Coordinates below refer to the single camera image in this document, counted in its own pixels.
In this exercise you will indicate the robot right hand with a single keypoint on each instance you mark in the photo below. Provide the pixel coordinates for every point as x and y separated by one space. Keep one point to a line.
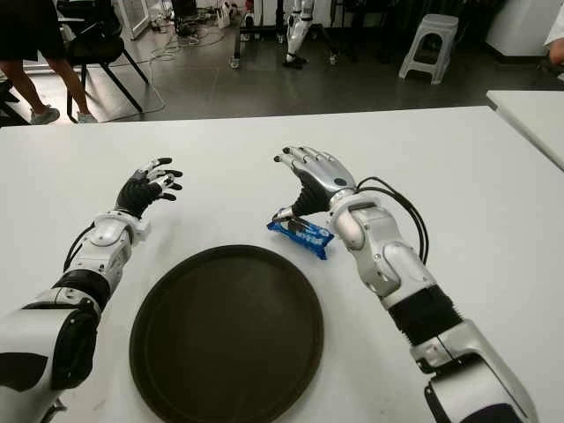
326 174

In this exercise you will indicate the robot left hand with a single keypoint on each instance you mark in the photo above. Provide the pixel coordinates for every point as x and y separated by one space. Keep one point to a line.
134 191

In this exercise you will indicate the blue Oreo packet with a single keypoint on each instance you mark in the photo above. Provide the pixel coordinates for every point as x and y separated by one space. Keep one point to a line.
308 235

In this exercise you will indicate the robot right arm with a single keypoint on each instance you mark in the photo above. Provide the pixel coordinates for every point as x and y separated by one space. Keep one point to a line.
396 264

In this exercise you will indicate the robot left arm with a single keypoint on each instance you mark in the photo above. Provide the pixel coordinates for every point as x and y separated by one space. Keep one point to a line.
106 233

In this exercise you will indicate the white humanoid robot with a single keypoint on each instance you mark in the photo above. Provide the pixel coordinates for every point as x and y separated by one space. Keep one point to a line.
294 33

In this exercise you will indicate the black chair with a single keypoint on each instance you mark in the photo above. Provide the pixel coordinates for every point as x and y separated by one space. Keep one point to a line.
99 46

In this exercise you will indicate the white framed panel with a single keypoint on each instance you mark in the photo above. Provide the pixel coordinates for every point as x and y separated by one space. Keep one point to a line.
136 22

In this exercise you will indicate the round dark brown tray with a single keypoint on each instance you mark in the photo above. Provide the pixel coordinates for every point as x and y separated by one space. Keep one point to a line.
227 335

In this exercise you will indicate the white plastic stool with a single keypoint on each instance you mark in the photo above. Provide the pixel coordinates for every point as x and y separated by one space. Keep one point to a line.
429 26

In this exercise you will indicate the person in black shorts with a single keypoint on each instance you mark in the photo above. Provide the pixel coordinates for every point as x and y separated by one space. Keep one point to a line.
26 26

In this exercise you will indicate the white side table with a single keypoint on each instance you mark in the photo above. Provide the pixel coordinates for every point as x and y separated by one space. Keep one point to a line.
535 114

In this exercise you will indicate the white cabinet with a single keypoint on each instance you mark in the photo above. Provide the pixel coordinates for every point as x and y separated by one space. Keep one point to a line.
520 26

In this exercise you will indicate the person in white shirt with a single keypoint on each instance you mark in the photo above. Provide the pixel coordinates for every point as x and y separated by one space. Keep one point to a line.
556 39

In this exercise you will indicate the black wheeled metal frame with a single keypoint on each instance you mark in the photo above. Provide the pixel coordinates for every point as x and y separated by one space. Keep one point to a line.
236 39

